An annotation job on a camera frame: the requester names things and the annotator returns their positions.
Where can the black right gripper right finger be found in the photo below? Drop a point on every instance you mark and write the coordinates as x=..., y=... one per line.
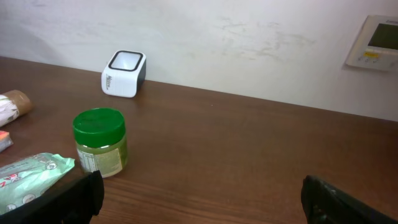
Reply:
x=324, y=203

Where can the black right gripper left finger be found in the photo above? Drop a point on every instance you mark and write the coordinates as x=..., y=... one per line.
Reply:
x=74, y=203

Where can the teal tissue pack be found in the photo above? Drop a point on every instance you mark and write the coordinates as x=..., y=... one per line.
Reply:
x=27, y=179

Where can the green lid jar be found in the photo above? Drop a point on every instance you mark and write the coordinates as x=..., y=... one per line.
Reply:
x=101, y=143

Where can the orange tissue pack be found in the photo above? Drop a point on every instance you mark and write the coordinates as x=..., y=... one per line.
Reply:
x=5, y=140

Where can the white tube gold cap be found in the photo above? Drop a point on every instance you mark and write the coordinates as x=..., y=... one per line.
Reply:
x=14, y=104

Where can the white barcode scanner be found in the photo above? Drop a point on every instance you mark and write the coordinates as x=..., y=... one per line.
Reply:
x=124, y=74

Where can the beige wall control panel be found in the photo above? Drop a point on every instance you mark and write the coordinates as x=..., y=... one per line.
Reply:
x=376, y=45

